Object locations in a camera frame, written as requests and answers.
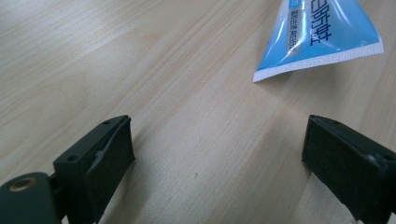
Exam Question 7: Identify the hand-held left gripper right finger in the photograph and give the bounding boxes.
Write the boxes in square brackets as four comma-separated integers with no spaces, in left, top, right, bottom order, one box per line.
[301,114,396,224]

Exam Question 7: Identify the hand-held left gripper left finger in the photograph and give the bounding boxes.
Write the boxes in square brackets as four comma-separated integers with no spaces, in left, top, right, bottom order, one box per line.
[52,115,136,224]

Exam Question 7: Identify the blue and white toothpaste tube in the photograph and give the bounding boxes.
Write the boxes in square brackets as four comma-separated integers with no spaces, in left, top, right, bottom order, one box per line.
[252,0,385,83]

